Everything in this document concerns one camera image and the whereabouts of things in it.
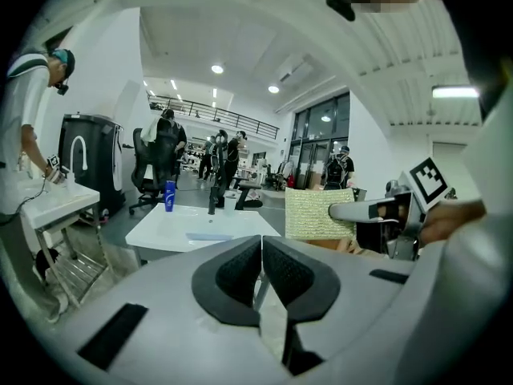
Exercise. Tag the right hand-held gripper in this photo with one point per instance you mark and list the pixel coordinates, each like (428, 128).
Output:
(429, 183)

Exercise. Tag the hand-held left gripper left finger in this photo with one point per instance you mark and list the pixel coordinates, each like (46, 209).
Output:
(224, 287)

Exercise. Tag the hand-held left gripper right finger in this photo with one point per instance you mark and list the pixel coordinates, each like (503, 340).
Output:
(304, 287)

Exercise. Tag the yellow-green sponge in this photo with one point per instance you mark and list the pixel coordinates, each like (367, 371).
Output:
(308, 215)

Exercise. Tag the person's right forearm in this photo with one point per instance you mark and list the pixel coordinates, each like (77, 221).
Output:
(453, 219)

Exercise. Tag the person's right hand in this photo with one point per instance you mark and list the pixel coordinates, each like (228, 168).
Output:
(389, 212)

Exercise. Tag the glass entrance doors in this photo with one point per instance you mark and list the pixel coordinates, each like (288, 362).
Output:
(320, 143)

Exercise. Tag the white ceramic sink basin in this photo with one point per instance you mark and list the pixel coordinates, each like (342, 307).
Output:
(168, 231)

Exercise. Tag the pale teal cup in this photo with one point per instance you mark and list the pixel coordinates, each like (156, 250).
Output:
(229, 207)

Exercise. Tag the black faucet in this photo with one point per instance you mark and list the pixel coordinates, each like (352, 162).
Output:
(212, 201)

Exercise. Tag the blue bottle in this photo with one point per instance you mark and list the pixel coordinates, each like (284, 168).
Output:
(170, 197)

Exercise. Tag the steel rack stand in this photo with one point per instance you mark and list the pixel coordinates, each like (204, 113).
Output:
(76, 263)

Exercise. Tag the black balcony railing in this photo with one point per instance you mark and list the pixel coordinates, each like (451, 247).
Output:
(224, 116)

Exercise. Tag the white cloth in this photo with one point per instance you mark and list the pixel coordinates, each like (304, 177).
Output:
(149, 130)

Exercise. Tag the black and white appliance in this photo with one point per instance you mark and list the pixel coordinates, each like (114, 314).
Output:
(100, 155)

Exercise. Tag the white sink with metal rack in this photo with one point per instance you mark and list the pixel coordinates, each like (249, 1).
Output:
(52, 203)

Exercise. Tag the white curved faucet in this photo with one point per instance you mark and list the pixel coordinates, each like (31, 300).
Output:
(78, 140)

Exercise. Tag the person's black clothing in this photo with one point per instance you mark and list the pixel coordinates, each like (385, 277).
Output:
(489, 34)

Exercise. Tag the black head-worn camera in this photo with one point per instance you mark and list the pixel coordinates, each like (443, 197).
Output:
(340, 5)

